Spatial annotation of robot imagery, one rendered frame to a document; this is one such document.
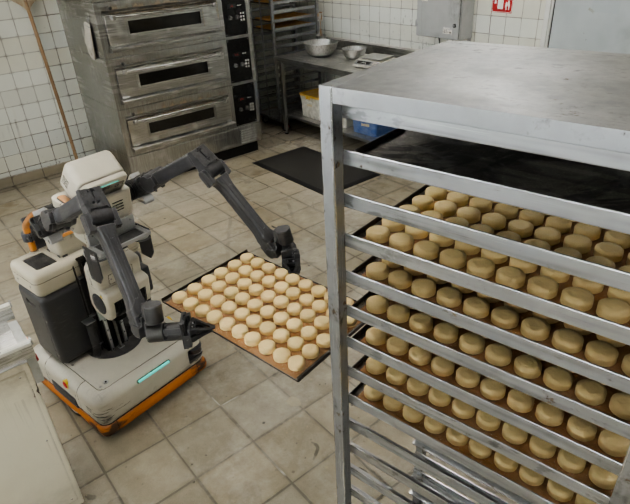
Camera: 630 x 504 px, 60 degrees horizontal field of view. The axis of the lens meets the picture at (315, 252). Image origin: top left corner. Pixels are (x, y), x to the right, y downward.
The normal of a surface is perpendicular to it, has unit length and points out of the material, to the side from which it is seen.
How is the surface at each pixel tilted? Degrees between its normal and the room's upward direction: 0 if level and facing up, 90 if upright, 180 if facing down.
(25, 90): 90
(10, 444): 90
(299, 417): 0
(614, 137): 90
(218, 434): 0
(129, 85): 90
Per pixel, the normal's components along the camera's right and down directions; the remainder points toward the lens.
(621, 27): -0.77, 0.36
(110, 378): -0.04, -0.86
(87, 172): 0.49, -0.43
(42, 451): 0.63, 0.37
